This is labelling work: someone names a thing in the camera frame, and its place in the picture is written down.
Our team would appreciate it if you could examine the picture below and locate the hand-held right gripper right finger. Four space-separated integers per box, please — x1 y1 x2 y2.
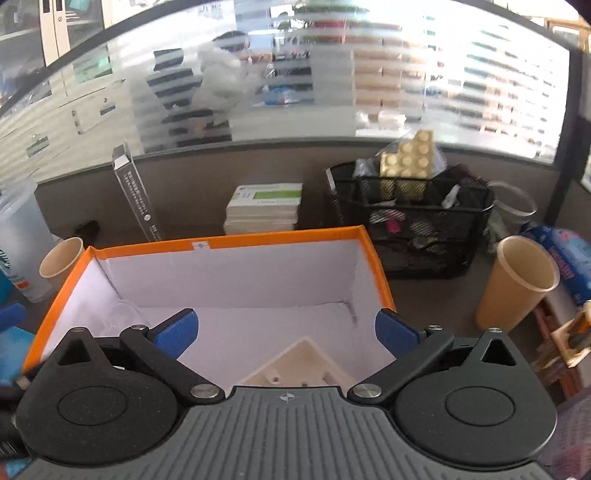
347 308 523 407

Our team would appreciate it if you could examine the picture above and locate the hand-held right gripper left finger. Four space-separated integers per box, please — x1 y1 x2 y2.
59 308 226 407

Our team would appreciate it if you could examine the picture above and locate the orange cardboard box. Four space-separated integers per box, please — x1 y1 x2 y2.
21 224 398 384

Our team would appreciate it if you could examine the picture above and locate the clear plastic cup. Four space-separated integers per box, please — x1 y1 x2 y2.
99 300 144 337

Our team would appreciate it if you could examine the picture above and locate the black mesh desk organizer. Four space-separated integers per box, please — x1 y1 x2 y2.
325 161 496 280

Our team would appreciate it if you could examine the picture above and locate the white square plastic part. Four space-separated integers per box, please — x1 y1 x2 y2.
238 337 345 388

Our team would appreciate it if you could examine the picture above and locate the brown paper cup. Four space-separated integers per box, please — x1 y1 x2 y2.
475 235 561 333
39 237 85 292

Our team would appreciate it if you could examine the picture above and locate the plain white box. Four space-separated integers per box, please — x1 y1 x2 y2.
223 215 298 236

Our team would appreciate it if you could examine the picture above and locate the tall clear-window carton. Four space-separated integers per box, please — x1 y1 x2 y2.
112 144 163 242

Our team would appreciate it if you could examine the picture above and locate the white box with green label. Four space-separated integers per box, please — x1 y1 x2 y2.
228 182 304 217

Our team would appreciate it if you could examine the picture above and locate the printed desk mat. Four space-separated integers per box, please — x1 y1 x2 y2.
0 323 38 386

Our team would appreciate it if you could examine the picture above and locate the yellow building block plate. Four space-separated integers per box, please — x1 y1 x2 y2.
379 129 437 178

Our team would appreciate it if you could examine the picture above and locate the wooden desk rack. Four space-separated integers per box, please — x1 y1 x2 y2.
533 300 591 398

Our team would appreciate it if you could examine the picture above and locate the clear round container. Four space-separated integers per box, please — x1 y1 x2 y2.
487 181 539 222

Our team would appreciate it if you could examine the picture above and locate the frosted cup with green logo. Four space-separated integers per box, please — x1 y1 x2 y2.
0 178 63 303

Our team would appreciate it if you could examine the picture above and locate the blue wet wipes packet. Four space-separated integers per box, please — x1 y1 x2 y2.
526 224 591 305

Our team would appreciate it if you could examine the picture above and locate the black office chair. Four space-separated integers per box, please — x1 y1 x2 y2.
148 48 232 148

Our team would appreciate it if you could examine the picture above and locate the white cabinet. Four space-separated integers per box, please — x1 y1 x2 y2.
39 0 105 65

